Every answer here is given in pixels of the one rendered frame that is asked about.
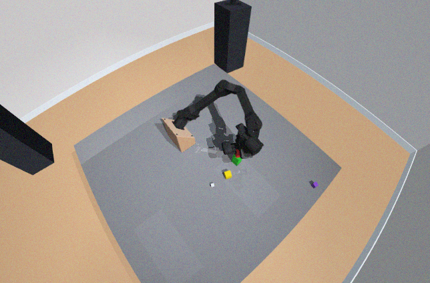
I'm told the yellow block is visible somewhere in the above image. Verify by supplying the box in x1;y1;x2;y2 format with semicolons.
224;171;232;179

